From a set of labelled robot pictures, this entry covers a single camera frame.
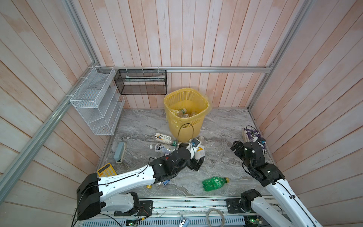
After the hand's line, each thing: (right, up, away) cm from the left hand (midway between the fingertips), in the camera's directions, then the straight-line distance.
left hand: (197, 154), depth 72 cm
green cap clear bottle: (-9, +23, +29) cm, 38 cm away
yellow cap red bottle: (-27, -20, +8) cm, 34 cm away
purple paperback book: (+43, +7, +30) cm, 53 cm away
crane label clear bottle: (-19, +6, +24) cm, 31 cm away
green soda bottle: (+11, -18, +8) cm, 23 cm away
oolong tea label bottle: (-20, 0, +19) cm, 27 cm away
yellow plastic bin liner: (-4, +29, +31) cm, 43 cm away
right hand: (+24, +3, +6) cm, 25 cm away
